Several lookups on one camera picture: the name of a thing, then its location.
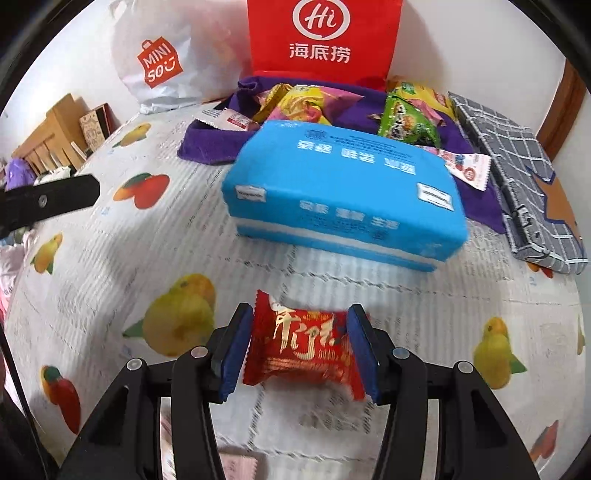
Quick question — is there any light wooden chair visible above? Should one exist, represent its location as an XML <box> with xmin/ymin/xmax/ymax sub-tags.
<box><xmin>11</xmin><ymin>92</ymin><xmax>86</xmax><ymax>174</ymax></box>

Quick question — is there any blue tissue pack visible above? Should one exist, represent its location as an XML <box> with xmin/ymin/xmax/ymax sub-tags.
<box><xmin>221</xmin><ymin>120</ymin><xmax>469</xmax><ymax>273</ymax></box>

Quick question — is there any green snack packet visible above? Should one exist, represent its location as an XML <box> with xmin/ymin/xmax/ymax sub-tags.
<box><xmin>378</xmin><ymin>90</ymin><xmax>443</xmax><ymax>148</ymax></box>

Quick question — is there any purple towel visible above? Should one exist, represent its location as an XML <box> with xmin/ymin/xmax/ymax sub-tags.
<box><xmin>178</xmin><ymin>76</ymin><xmax>509</xmax><ymax>234</ymax></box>

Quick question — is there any yellow chip bag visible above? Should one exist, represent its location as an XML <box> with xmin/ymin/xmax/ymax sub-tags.
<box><xmin>385</xmin><ymin>78</ymin><xmax>458</xmax><ymax>123</ymax></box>

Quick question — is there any large pink snack packet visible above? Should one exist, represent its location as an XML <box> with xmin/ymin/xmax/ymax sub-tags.
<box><xmin>263</xmin><ymin>85</ymin><xmax>365</xmax><ymax>126</ymax></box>

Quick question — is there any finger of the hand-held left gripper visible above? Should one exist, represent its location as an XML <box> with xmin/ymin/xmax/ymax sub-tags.
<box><xmin>0</xmin><ymin>174</ymin><xmax>100</xmax><ymax>236</ymax></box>

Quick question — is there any yellow snack packet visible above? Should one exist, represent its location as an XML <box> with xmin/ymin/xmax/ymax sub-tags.
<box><xmin>252</xmin><ymin>83</ymin><xmax>294</xmax><ymax>124</ymax></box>

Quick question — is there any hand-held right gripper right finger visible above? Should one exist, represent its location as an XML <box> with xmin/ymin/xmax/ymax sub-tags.
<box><xmin>346</xmin><ymin>304</ymin><xmax>541</xmax><ymax>480</ymax></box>

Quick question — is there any white plastic shopping bag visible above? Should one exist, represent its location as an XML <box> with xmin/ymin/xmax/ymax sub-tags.
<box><xmin>109</xmin><ymin>0</ymin><xmax>252</xmax><ymax>115</ymax></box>

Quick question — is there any grey checked folded cloth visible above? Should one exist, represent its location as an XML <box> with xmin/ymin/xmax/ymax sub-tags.
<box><xmin>448</xmin><ymin>91</ymin><xmax>589</xmax><ymax>277</ymax></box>

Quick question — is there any pale pink flat packet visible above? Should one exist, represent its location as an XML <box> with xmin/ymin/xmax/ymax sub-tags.
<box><xmin>217</xmin><ymin>452</ymin><xmax>264</xmax><ymax>480</ymax></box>

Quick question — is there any brown wooden door frame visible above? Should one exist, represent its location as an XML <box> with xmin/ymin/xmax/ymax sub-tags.
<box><xmin>538</xmin><ymin>60</ymin><xmax>587</xmax><ymax>162</ymax></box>

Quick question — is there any patterned brown box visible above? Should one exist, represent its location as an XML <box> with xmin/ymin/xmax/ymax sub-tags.
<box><xmin>78</xmin><ymin>104</ymin><xmax>112</xmax><ymax>153</ymax></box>

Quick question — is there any purple cloth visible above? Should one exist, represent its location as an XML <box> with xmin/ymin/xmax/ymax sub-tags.
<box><xmin>4</xmin><ymin>158</ymin><xmax>33</xmax><ymax>188</ymax></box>

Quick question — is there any white and red sachet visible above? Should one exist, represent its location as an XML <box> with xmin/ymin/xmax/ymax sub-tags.
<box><xmin>422</xmin><ymin>147</ymin><xmax>494</xmax><ymax>192</ymax></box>
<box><xmin>194</xmin><ymin>107</ymin><xmax>262</xmax><ymax>134</ymax></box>

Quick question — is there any thin black cable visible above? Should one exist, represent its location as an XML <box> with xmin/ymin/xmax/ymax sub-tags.
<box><xmin>0</xmin><ymin>323</ymin><xmax>35</xmax><ymax>425</ymax></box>

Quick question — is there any red snack packet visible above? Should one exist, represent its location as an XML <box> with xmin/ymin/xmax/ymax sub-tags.
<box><xmin>242</xmin><ymin>290</ymin><xmax>366</xmax><ymax>401</ymax></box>

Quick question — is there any red paper shopping bag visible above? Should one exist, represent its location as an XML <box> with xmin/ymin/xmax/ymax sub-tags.
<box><xmin>247</xmin><ymin>0</ymin><xmax>402</xmax><ymax>90</ymax></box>

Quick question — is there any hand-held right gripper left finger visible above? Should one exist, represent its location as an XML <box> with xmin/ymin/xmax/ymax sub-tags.
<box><xmin>55</xmin><ymin>302</ymin><xmax>256</xmax><ymax>480</ymax></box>

